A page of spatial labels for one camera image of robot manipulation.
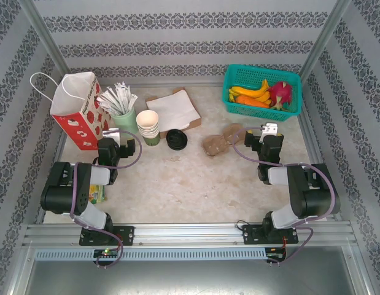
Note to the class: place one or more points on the yellow banana bunch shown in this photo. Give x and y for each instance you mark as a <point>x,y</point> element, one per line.
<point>254,91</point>

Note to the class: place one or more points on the red white paper gift bag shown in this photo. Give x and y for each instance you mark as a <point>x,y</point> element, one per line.
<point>76,123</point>

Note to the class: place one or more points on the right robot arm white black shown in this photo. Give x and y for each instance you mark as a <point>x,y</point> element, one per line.
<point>312,196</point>

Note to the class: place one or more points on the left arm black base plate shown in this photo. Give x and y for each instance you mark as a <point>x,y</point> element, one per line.
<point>126,235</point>

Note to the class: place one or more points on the mint green straw cup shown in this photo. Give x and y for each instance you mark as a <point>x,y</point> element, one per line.
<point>125,123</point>

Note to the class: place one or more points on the brown pulp cup carrier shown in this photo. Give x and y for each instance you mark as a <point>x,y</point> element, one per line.
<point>215,144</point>

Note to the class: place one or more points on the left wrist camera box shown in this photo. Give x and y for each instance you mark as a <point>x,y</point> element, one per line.
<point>111,134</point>

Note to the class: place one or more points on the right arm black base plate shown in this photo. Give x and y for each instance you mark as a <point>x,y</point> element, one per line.
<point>249,235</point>

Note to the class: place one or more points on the green yellow snack packet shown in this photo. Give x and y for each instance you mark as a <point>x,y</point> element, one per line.
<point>97,193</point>

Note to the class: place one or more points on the teal plastic basket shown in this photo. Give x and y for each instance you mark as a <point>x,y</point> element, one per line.
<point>248,75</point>

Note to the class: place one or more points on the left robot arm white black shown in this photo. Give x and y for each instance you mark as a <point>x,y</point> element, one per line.
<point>57,190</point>

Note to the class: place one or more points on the aluminium table edge rail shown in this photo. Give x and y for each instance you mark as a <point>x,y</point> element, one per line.
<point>202,84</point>

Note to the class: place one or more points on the brown cardboard napkin tray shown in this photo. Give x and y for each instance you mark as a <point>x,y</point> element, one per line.
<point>196,122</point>

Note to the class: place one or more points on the aluminium frame post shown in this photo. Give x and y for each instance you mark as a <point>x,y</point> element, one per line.
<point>46,33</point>
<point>328,32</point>

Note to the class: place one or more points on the orange carrot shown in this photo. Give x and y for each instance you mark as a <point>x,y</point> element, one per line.
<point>251,100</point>

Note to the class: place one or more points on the pink dragon fruit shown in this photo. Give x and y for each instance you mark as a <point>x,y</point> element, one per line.
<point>281,92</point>

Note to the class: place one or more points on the aluminium mounting rail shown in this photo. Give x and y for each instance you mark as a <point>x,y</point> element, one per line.
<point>189,233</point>

